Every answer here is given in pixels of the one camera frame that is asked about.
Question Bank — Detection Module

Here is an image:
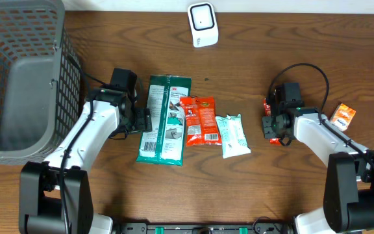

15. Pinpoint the red Nescafe stick sachet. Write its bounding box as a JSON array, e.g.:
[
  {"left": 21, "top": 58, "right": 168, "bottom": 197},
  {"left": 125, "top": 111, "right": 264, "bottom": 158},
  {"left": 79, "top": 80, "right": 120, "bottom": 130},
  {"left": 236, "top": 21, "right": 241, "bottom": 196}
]
[{"left": 263, "top": 99, "right": 281, "bottom": 146}]

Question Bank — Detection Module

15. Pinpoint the green white 3M package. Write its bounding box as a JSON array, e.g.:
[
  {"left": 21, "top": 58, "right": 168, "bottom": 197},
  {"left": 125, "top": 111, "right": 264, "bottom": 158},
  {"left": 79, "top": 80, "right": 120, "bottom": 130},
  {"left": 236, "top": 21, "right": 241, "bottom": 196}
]
[{"left": 136, "top": 75, "right": 192, "bottom": 166}]

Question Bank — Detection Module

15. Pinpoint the mint green wet wipes pack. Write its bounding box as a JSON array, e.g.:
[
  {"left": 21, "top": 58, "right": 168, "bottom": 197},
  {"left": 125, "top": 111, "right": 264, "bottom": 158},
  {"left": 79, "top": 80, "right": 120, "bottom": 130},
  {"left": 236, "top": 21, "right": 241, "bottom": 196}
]
[{"left": 216, "top": 114, "right": 251, "bottom": 159}]

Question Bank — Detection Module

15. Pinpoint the red Nescafe coffee pack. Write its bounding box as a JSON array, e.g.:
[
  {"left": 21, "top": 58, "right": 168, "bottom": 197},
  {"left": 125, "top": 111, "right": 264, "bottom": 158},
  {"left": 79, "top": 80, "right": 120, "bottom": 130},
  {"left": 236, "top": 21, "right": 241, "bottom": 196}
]
[{"left": 180, "top": 96, "right": 222, "bottom": 146}]

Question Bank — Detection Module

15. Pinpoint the orange tissue packet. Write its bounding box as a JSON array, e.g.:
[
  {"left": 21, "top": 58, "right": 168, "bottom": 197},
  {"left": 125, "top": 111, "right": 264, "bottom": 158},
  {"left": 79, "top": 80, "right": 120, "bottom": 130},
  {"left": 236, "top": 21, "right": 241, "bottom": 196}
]
[{"left": 330, "top": 103, "right": 356, "bottom": 131}]

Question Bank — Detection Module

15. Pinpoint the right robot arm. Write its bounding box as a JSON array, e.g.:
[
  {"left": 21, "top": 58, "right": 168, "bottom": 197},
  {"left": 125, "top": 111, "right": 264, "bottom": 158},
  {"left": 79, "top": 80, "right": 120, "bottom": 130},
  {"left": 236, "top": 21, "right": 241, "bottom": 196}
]
[{"left": 262, "top": 107, "right": 374, "bottom": 233}]

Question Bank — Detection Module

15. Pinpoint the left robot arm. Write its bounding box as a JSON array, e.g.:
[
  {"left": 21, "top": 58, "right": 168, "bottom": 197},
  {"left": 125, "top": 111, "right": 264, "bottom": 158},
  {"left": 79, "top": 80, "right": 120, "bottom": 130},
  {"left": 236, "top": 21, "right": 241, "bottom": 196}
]
[{"left": 19, "top": 88, "right": 152, "bottom": 234}]

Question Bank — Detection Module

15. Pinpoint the white barcode scanner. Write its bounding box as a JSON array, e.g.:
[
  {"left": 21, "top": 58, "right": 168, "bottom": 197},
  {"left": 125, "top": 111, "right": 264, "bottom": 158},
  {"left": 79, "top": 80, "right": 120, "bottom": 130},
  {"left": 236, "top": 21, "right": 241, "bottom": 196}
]
[{"left": 187, "top": 2, "right": 219, "bottom": 48}]

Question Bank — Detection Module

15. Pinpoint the grey plastic mesh basket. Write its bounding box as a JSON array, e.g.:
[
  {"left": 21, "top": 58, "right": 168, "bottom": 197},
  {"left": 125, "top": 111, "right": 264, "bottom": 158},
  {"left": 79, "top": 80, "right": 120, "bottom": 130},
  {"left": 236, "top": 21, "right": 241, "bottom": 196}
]
[{"left": 0, "top": 0, "right": 81, "bottom": 165}]

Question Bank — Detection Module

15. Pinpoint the right black cable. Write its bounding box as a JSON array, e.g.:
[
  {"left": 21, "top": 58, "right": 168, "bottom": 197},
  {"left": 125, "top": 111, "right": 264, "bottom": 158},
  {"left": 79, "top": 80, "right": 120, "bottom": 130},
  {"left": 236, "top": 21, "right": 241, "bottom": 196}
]
[{"left": 266, "top": 62, "right": 374, "bottom": 212}]

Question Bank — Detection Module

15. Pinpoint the black cable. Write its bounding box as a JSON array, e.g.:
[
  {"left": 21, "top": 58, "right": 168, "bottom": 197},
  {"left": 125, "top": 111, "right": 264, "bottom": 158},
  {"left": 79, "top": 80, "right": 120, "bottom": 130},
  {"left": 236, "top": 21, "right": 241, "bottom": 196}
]
[
  {"left": 266, "top": 62, "right": 374, "bottom": 212},
  {"left": 56, "top": 53, "right": 110, "bottom": 234}
]

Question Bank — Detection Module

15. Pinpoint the left black cable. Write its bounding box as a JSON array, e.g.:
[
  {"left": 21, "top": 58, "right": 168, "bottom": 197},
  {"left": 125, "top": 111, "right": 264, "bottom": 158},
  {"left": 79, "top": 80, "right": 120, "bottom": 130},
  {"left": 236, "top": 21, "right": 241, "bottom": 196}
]
[{"left": 56, "top": 53, "right": 110, "bottom": 234}]

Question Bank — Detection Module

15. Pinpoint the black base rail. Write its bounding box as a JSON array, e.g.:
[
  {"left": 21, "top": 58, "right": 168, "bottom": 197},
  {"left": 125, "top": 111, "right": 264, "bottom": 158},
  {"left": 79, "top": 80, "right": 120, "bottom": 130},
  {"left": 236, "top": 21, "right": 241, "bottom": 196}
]
[{"left": 112, "top": 220, "right": 297, "bottom": 234}]

